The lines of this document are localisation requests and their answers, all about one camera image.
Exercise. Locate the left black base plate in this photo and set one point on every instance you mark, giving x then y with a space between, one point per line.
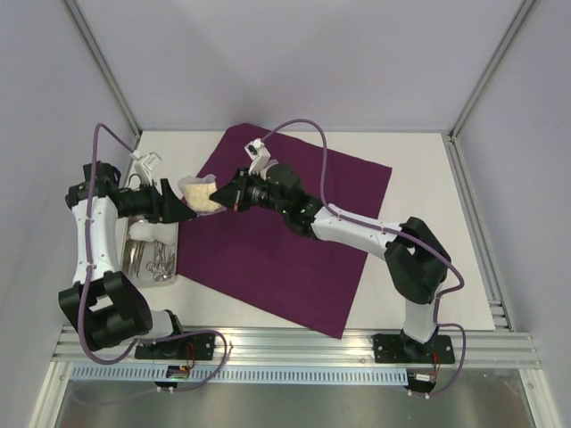
197 347

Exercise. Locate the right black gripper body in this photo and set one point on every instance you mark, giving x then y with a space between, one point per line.
242 192

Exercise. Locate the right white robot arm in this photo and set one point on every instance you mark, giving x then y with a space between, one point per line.
416 261

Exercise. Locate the gauze packet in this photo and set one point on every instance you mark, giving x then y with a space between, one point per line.
196 192

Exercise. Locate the aluminium rail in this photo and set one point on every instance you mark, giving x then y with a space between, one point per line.
301 347

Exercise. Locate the slotted cable duct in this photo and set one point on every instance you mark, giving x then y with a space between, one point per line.
243 374

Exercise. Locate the steel instrument tray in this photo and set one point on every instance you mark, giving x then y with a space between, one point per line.
144 279

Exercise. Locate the aluminium frame post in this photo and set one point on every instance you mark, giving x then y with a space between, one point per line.
509 36
87 36

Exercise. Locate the steel forceps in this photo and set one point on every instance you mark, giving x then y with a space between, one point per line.
164 257
135 252
161 272

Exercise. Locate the purple cloth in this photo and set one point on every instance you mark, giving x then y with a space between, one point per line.
254 257

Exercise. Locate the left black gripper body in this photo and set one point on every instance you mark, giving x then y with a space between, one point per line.
144 202

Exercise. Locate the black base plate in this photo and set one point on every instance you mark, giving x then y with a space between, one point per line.
197 347
397 348

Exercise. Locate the right aluminium frame post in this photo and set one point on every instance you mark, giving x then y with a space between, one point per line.
509 36

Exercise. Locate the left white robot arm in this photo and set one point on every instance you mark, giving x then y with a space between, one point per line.
103 305

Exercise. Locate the left aluminium frame post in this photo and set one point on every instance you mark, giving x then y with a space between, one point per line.
87 36

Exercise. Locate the white gauze pad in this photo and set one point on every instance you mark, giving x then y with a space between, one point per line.
149 232

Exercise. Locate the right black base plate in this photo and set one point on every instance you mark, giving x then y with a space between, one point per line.
397 348

